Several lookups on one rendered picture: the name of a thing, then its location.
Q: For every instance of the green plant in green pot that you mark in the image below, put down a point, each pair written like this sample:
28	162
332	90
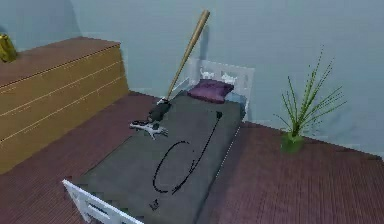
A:
295	133

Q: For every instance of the black lumpy object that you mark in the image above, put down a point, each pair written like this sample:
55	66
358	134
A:
159	111

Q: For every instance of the wooden baseball bat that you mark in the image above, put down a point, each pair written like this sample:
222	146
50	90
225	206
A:
190	50

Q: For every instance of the yellow vase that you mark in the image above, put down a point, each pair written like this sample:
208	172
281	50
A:
6	49

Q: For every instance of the grey and white flat object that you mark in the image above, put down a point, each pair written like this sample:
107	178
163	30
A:
151	128

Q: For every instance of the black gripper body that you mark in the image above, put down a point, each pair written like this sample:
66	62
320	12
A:
154	204

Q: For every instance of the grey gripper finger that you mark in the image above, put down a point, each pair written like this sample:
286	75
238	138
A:
159	166
203	150

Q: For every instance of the white bed with grey cover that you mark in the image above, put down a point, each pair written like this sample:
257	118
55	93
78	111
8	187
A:
173	150

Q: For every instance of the purple pillow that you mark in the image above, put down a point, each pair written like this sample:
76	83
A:
210	90

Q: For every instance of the brown wooden chest of drawers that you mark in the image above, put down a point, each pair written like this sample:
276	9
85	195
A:
56	96

